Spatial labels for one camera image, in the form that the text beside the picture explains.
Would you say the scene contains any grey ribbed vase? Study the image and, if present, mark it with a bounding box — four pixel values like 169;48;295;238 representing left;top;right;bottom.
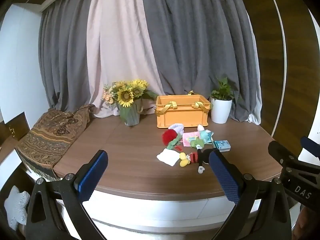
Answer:
117;99;143;126

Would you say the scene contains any teal packet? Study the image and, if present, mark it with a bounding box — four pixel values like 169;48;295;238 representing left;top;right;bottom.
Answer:
199;129;214;145

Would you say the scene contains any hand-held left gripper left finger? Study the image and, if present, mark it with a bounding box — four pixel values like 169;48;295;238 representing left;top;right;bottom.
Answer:
26;149;109;240

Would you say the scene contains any orange plastic crate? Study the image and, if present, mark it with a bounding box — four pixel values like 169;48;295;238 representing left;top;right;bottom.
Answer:
155;90;211;129

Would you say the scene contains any blue tissue pack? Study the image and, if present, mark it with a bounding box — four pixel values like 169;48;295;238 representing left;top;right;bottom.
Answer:
212;140;231;153

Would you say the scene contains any red plush flower green stem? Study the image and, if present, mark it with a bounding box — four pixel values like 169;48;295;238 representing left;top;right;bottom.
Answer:
162;129;183;153

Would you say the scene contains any sunflower bouquet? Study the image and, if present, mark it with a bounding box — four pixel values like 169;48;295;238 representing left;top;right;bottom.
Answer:
101;79;158;108

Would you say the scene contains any grey star pillow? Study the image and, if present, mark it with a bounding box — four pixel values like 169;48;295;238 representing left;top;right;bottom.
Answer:
4;185;31;231

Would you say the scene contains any black red mouse plush doll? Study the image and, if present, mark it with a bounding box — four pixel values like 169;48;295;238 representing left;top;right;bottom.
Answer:
179;148;213;174

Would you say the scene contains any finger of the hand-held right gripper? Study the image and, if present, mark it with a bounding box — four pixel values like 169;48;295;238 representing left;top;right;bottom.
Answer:
268;141;300;167
301;137;320;159

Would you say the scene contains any white folded cloth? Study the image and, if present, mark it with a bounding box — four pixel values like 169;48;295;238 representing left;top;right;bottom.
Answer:
157;148;181;167

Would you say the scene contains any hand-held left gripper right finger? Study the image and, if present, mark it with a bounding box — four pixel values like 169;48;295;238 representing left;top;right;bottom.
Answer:
209;149;292;240

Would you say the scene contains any green plush toy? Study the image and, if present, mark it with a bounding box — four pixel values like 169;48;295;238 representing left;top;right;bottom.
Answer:
190;137;205;149

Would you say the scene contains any brown patterned cloth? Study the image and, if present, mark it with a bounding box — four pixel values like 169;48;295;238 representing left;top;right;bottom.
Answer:
16;104;96;181

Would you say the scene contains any grey curtain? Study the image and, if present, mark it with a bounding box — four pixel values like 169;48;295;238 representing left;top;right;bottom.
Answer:
139;0;263;126
38;0;101;112

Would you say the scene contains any pale pink curtain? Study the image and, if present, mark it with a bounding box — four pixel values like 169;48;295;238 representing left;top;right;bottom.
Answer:
86;0;171;118

